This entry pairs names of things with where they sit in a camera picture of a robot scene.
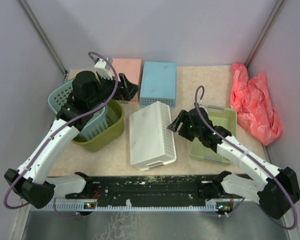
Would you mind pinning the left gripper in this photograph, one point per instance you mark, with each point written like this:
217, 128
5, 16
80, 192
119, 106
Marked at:
128, 90

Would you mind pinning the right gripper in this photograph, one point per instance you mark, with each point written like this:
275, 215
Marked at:
184, 117

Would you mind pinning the pink perforated tray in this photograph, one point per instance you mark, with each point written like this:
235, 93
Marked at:
132, 68

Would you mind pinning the white perforated tray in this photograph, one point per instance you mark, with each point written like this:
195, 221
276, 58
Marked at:
151, 144

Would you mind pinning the blue perforated tray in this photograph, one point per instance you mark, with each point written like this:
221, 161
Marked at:
158, 83

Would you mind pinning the light green perforated tray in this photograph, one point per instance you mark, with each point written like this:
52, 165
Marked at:
220, 116

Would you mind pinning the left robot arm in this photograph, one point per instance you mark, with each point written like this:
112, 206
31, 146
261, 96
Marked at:
80, 98

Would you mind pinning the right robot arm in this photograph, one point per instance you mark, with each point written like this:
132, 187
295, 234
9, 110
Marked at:
274, 189

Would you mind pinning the olive green plastic tub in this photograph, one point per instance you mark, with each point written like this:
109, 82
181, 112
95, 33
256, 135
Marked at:
115, 118

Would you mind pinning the teal perforated basket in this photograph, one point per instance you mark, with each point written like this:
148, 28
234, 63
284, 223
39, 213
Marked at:
58, 97

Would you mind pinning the red plastic bag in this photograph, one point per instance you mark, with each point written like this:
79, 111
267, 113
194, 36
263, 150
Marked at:
250, 98

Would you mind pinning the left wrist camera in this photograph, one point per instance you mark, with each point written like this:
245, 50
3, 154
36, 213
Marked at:
103, 70

